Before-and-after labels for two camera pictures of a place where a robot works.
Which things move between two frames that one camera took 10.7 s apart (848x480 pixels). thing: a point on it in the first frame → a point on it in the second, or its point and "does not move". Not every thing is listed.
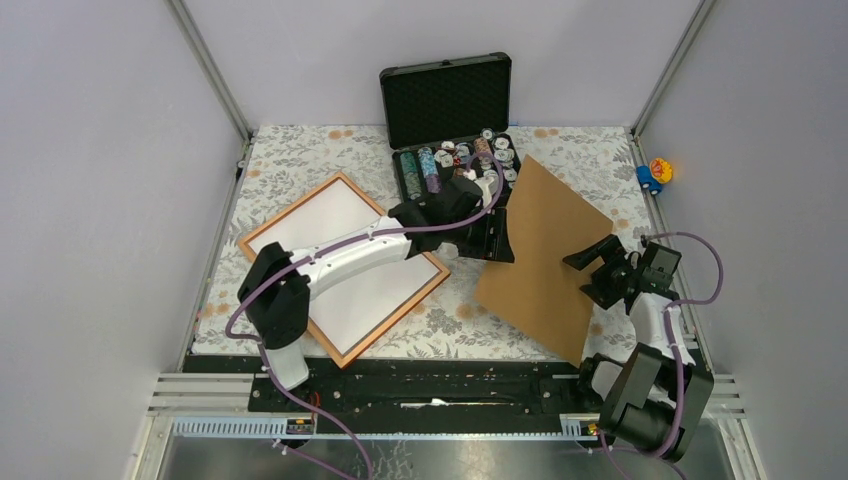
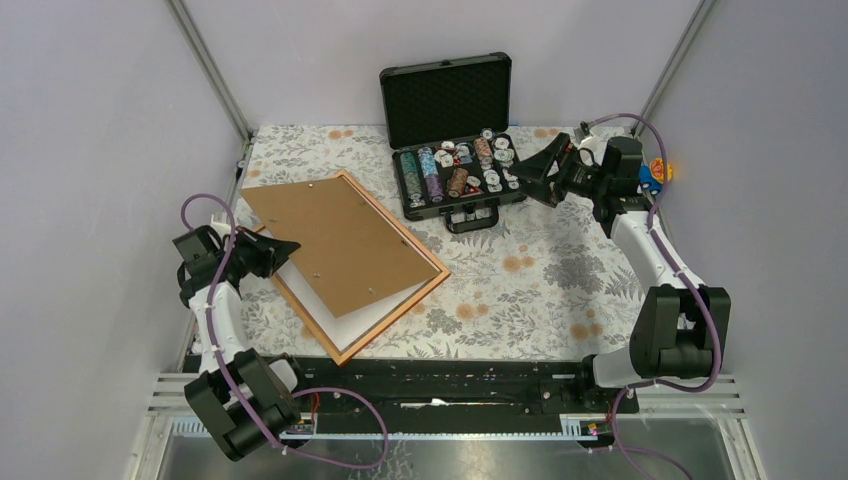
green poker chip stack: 412,174 does not move
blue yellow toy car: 658,172 does not move
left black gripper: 500,248 → 270,253
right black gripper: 609,249 → 536,168
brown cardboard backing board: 539,293 → 350,253
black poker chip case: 447,117 does not move
